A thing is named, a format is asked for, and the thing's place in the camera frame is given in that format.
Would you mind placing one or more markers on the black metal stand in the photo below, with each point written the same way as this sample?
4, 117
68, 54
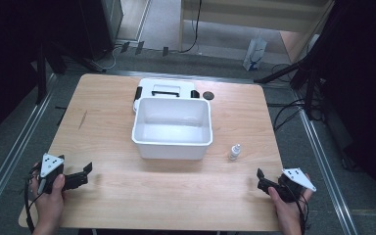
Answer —
41, 71

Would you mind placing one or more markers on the light wooden furniture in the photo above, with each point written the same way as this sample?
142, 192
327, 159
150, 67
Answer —
241, 16

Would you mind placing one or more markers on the person's right hand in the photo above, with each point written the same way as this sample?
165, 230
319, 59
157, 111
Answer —
287, 212

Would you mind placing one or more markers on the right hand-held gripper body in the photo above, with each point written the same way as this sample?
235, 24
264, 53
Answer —
293, 182

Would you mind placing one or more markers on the small white spray bottle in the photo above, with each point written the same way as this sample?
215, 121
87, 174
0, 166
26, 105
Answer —
234, 152

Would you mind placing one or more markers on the person's left hand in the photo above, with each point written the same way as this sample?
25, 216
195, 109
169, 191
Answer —
49, 204

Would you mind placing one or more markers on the white paper bag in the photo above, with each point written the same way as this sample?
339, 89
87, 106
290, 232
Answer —
254, 52

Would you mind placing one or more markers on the dark cabinet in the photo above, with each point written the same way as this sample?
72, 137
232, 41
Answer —
101, 26

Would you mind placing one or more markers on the black tripod stand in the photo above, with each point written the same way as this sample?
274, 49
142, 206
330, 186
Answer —
280, 73

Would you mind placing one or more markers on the metal floor rail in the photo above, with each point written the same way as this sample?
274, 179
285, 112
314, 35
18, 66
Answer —
16, 143
323, 163
176, 75

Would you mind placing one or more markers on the white plastic storage box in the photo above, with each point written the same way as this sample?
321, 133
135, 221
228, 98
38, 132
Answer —
173, 150

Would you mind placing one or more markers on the black round table grommet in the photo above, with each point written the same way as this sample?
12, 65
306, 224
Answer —
208, 95

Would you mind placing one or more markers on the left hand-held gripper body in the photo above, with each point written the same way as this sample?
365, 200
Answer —
50, 165

